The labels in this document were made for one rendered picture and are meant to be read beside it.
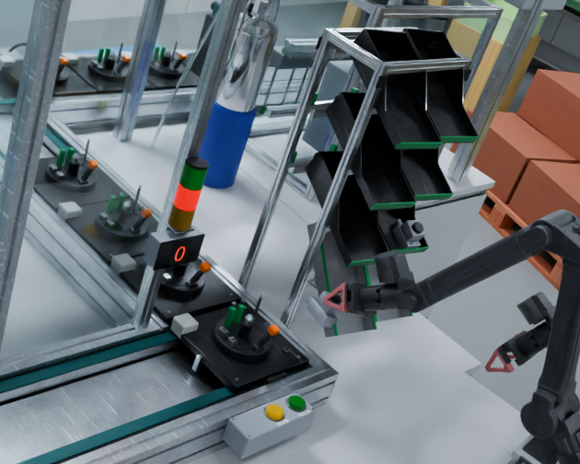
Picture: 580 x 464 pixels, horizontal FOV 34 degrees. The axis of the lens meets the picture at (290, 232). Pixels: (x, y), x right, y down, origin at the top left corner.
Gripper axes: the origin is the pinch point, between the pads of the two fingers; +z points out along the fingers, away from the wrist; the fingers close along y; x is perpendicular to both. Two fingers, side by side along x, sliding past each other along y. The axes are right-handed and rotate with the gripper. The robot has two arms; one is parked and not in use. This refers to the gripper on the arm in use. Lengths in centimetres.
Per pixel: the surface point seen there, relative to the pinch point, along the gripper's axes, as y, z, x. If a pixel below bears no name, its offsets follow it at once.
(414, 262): -143, 57, -38
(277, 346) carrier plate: 2.6, 13.7, 10.1
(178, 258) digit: 36.3, 15.4, -5.9
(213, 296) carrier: 7.0, 30.7, -2.6
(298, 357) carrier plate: 0.2, 9.2, 12.6
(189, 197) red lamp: 43.1, 6.7, -16.7
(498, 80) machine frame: -127, 12, -99
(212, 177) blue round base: -37, 71, -50
